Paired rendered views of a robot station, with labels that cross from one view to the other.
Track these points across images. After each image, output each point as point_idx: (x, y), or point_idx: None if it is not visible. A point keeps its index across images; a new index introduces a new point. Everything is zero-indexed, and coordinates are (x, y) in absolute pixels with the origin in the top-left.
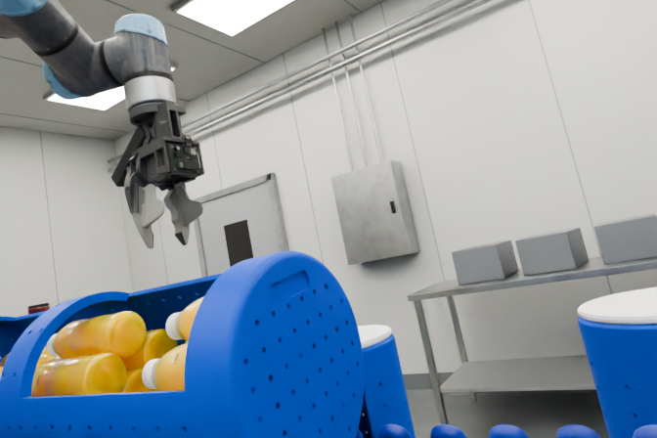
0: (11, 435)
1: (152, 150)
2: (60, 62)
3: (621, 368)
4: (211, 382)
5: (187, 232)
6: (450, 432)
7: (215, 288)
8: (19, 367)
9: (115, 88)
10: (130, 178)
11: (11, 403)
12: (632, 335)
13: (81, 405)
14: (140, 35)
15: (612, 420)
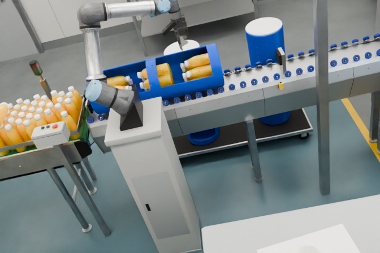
0: (156, 95)
1: (182, 29)
2: None
3: (256, 44)
4: (219, 73)
5: None
6: (238, 68)
7: (210, 57)
8: (156, 82)
9: None
10: (178, 36)
11: (157, 90)
12: (259, 38)
13: (184, 84)
14: (176, 0)
15: (252, 53)
